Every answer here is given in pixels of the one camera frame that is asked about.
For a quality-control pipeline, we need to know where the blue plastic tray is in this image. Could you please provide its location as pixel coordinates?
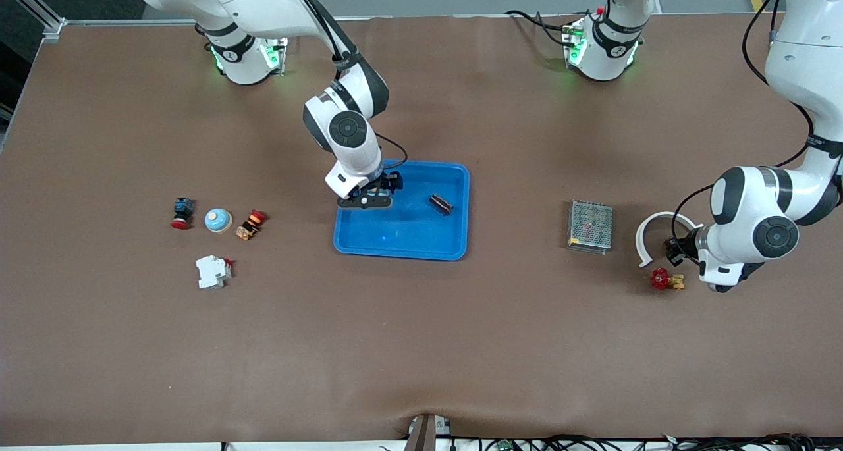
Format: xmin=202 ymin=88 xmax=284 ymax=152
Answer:
xmin=333 ymin=158 xmax=471 ymax=262

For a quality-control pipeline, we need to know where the white curved plastic clip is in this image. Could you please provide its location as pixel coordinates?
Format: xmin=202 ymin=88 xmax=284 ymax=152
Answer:
xmin=636 ymin=211 xmax=699 ymax=268

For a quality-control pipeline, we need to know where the metal mesh power supply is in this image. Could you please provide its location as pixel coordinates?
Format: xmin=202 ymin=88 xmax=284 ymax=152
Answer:
xmin=567 ymin=199 xmax=614 ymax=255

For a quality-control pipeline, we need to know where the red orange emergency stop button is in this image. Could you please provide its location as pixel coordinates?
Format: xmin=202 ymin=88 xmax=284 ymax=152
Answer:
xmin=236 ymin=210 xmax=267 ymax=241

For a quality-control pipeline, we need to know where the brown table cover mat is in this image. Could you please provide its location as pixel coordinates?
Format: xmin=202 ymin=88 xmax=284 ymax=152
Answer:
xmin=0 ymin=13 xmax=843 ymax=446

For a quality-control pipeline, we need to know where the white circuit breaker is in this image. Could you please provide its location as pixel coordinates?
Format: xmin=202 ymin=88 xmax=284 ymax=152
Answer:
xmin=196 ymin=255 xmax=234 ymax=291

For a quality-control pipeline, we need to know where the red push button blue base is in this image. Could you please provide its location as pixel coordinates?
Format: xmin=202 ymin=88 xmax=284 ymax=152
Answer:
xmin=170 ymin=197 xmax=196 ymax=230

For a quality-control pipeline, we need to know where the brass valve red handle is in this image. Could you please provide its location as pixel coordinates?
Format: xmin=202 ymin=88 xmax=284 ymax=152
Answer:
xmin=650 ymin=267 xmax=686 ymax=291

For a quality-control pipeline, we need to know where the black cable bundle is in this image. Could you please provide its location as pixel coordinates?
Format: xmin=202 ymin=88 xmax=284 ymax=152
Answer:
xmin=454 ymin=433 xmax=817 ymax=451

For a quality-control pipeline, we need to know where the metal table clamp bracket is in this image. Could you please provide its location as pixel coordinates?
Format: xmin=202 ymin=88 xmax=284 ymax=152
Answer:
xmin=403 ymin=413 xmax=452 ymax=451

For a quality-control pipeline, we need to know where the aluminium frame rail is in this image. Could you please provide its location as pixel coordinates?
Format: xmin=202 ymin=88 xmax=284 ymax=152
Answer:
xmin=7 ymin=0 xmax=68 ymax=43

